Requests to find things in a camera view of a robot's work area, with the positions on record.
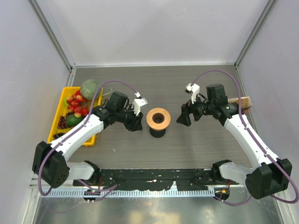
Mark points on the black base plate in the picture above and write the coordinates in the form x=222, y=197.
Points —
x=157, y=179

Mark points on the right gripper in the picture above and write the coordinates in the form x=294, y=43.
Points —
x=186, y=109

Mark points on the dark red coffee server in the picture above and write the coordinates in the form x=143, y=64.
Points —
x=157, y=133

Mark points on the orange coffee filter box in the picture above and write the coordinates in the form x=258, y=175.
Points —
x=245, y=102

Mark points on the green netted melon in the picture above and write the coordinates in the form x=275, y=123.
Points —
x=88, y=88

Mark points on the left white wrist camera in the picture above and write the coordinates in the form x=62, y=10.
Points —
x=139, y=103

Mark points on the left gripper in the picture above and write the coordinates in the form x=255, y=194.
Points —
x=135, y=123

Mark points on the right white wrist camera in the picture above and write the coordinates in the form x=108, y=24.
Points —
x=193, y=90

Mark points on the purple grape bunch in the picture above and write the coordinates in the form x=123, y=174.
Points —
x=61, y=126

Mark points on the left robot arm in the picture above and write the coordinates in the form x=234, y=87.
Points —
x=51, y=159

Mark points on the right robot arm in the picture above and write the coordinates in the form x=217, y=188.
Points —
x=265, y=176

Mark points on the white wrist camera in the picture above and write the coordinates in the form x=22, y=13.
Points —
x=139, y=103
x=193, y=90

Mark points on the yellow plastic tray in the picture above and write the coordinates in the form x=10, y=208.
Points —
x=61, y=111

